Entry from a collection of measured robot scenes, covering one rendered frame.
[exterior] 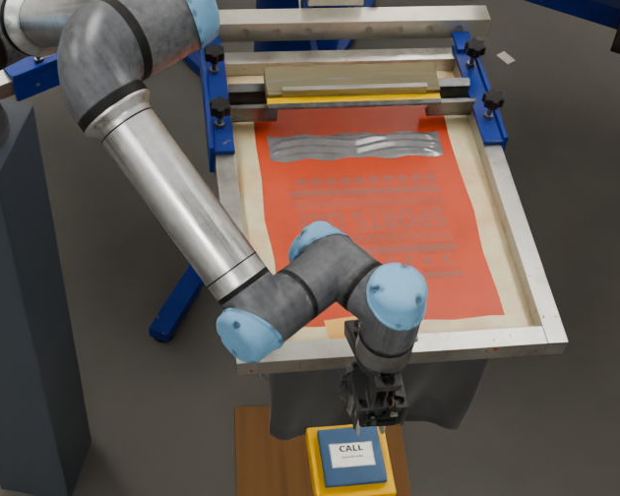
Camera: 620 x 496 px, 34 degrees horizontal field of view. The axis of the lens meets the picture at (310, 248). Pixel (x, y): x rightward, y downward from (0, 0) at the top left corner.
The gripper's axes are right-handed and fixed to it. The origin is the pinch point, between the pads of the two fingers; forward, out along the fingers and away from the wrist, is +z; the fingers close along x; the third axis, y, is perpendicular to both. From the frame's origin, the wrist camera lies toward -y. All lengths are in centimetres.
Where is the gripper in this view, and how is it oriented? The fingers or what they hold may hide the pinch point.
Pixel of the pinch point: (362, 413)
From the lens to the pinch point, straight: 155.8
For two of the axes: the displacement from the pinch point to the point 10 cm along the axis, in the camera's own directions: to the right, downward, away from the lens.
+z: -0.8, 6.3, 7.7
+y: 1.3, 7.8, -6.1
